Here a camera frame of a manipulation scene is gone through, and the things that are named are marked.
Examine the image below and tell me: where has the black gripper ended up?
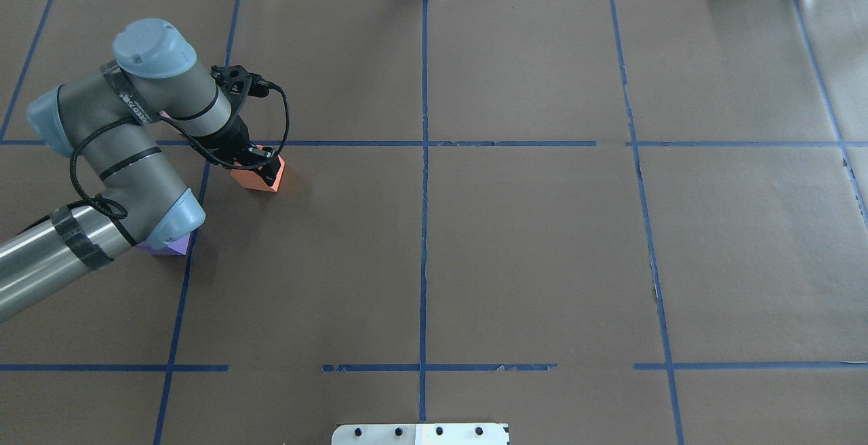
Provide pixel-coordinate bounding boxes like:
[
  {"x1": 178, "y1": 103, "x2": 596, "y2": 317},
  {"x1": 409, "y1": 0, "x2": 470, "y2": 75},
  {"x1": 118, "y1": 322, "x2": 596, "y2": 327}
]
[{"x1": 203, "y1": 115, "x2": 280, "y2": 187}]

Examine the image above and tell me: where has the orange foam block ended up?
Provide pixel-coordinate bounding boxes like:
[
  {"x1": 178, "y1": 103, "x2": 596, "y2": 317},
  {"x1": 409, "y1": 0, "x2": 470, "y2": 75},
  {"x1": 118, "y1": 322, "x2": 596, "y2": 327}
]
[{"x1": 230, "y1": 155, "x2": 285, "y2": 193}]

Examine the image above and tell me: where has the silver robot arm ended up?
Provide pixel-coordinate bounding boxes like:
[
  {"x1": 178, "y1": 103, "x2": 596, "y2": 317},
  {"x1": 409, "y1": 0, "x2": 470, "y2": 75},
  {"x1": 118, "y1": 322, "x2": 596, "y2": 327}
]
[{"x1": 1, "y1": 18, "x2": 282, "y2": 321}]

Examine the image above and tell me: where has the purple foam block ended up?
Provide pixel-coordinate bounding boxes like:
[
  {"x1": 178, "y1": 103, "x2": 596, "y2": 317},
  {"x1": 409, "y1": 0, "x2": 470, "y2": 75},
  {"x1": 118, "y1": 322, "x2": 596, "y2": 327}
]
[{"x1": 135, "y1": 232, "x2": 191, "y2": 257}]

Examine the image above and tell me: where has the long blue tape strip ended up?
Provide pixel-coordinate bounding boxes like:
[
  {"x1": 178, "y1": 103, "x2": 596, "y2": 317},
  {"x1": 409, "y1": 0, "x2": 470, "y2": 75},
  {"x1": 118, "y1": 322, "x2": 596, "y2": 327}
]
[{"x1": 418, "y1": 0, "x2": 430, "y2": 423}]

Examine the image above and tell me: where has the black camera cable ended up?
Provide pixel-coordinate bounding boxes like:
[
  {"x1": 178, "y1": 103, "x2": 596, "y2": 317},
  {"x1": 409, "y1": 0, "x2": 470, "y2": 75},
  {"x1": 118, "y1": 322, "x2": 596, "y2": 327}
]
[{"x1": 68, "y1": 82, "x2": 291, "y2": 222}]

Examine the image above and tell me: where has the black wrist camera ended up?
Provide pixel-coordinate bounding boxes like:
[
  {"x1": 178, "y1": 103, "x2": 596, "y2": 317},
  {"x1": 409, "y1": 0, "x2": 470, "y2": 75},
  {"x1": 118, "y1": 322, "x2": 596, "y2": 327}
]
[{"x1": 210, "y1": 65, "x2": 273, "y2": 102}]

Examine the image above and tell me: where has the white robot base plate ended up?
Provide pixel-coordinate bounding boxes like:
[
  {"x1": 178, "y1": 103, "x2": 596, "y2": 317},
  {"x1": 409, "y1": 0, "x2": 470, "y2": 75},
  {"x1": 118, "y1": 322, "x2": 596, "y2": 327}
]
[{"x1": 331, "y1": 423, "x2": 511, "y2": 444}]

